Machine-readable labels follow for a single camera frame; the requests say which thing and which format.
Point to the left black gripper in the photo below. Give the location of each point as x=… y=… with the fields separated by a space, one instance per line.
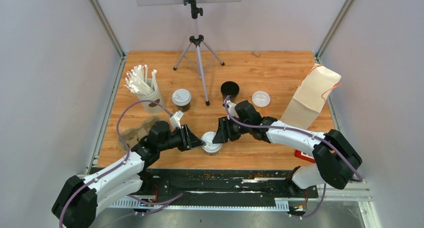
x=192 y=140

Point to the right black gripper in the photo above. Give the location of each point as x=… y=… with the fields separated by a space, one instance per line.
x=222 y=134

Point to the black coffee cup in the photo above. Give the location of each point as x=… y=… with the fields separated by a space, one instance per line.
x=185 y=107

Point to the black paper cup stack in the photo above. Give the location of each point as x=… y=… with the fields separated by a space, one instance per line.
x=231 y=89

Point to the white plastic cup lid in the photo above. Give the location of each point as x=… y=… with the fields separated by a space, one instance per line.
x=181 y=97

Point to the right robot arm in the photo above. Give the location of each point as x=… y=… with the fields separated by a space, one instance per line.
x=336 y=161

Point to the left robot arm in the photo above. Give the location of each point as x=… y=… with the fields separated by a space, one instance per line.
x=81 y=200

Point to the kraft paper takeout bag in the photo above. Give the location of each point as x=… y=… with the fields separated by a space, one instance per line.
x=310 y=97

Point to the white straw holder cup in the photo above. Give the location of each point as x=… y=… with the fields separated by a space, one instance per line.
x=155 y=97

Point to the pulp cup carrier tray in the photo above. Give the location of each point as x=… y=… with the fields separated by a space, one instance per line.
x=132 y=136

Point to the bundle of wrapped straws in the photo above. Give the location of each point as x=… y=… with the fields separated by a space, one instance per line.
x=137 y=80

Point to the red grid block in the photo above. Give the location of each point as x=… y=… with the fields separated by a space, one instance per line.
x=304 y=156

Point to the silver tripod stand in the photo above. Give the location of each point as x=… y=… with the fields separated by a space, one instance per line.
x=197 y=40

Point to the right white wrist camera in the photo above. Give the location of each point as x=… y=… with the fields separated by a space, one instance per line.
x=231 y=109

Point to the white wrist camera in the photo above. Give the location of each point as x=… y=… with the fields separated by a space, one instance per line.
x=231 y=109
x=175 y=119

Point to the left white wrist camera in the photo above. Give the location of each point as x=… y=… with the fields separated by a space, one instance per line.
x=175 y=119

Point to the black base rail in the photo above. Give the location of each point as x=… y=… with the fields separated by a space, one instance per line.
x=221 y=187

